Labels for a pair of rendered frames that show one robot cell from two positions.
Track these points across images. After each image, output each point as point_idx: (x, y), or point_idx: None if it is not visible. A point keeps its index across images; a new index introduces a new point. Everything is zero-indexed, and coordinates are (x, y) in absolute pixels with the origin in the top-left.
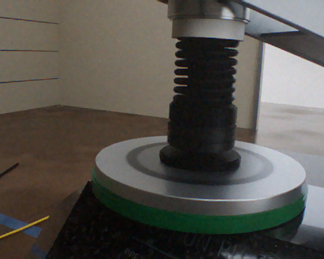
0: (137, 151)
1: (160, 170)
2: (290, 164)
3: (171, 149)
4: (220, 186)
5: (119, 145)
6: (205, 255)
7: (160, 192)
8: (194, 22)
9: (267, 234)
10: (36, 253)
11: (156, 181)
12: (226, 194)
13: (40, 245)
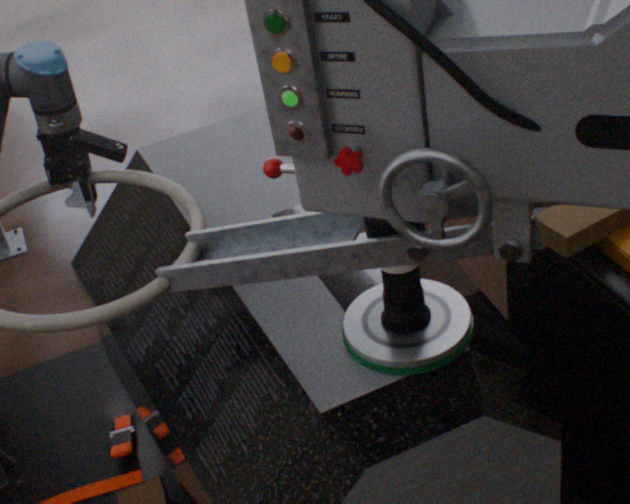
0: (434, 336)
1: (439, 309)
2: (362, 299)
3: (419, 321)
4: (424, 289)
5: (440, 348)
6: None
7: (454, 291)
8: None
9: None
10: (506, 394)
11: (449, 299)
12: (428, 283)
13: (502, 391)
